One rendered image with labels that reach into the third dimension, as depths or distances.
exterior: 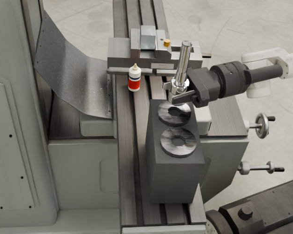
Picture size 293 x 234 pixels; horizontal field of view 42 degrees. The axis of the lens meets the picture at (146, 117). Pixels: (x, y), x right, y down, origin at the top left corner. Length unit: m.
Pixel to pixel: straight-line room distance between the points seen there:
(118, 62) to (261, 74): 0.58
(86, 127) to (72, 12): 2.17
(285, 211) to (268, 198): 0.07
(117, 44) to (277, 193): 0.84
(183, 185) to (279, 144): 1.65
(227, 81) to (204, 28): 2.46
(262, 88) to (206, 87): 0.17
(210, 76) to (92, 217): 1.08
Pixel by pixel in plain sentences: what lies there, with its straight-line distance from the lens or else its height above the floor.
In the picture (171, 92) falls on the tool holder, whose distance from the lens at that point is 0.94.
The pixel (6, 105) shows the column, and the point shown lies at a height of 0.96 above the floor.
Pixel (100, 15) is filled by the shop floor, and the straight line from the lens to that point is 3.43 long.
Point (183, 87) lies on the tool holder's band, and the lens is 0.92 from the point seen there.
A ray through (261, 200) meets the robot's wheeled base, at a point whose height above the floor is 0.59.
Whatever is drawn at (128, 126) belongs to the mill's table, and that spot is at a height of 0.92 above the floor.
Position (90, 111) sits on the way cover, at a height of 0.86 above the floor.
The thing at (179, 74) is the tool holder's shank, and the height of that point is 1.25.
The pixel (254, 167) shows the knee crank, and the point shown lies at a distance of 1.74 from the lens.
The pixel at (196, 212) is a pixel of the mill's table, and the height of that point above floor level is 0.92.
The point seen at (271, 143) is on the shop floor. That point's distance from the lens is 2.57.
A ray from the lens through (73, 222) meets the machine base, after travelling 1.85.
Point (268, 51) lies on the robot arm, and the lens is 1.05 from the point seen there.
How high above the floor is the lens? 1.83
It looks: 47 degrees down
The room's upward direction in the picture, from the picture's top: 6 degrees clockwise
